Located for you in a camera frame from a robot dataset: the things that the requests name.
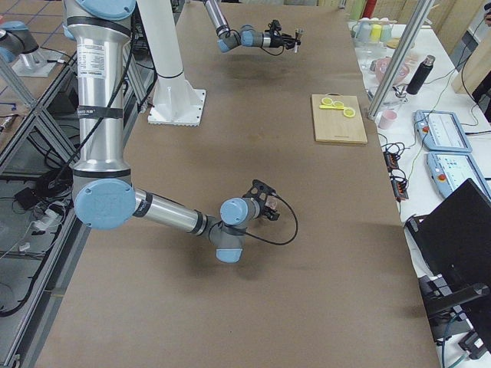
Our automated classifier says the black laptop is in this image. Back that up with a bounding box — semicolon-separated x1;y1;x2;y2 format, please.
405;179;490;287

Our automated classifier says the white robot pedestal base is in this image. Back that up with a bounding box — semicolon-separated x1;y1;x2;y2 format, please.
137;0;206;127

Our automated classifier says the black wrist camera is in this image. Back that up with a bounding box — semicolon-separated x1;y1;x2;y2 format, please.
242;179;276;201
268;19;282;34

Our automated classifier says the steel double jigger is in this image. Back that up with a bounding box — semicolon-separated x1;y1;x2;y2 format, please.
293;28;304;53

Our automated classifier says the upper orange connector box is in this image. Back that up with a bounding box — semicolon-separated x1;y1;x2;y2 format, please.
384;152;399;173

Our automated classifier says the upper teach pendant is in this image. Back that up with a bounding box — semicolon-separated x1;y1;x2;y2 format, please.
413;110;473;153

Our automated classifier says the yellow plastic knife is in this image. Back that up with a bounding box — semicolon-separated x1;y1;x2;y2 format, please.
319;105;344;110

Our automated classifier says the black power brick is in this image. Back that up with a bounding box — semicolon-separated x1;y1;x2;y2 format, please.
14;187;39;210

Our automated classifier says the black water bottle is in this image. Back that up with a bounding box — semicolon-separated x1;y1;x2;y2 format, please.
406;54;435;95

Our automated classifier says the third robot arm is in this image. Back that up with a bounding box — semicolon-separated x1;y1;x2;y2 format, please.
1;21;54;77

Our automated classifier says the teach pendant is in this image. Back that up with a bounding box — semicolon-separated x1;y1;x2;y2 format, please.
426;151;490;198
413;110;473;153

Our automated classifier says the upper lemon slice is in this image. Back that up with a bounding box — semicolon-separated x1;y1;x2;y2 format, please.
321;97;333;106

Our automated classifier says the orange connector box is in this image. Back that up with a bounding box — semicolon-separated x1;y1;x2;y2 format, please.
390;178;409;202
384;152;399;173

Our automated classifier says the pink cup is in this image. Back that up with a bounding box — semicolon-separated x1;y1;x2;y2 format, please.
378;110;397;130

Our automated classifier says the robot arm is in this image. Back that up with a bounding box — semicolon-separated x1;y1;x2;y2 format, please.
203;0;305;56
64;1;278;263

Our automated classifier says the clear glass shaker cup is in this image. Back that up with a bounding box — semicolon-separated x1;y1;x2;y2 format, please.
265;202;278;210

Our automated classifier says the lower orange connector box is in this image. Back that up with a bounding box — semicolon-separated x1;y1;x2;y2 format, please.
390;178;409;202

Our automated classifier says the lower lemon slice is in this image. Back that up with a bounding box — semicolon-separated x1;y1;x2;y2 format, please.
343;107;356;117

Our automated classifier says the aluminium frame post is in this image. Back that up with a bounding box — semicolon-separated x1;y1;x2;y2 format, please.
367;0;435;120

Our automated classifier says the pink bowl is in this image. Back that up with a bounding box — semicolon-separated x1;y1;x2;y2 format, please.
375;57;410;85

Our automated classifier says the green cup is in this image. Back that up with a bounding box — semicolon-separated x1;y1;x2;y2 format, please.
380;24;392;43

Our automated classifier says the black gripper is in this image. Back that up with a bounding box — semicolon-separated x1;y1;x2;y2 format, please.
264;31;302;50
255;195;279;221

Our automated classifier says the bamboo cutting board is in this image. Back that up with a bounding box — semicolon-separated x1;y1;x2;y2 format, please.
311;94;367;144

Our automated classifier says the lower teach pendant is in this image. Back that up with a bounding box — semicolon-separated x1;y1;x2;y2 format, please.
426;151;490;198

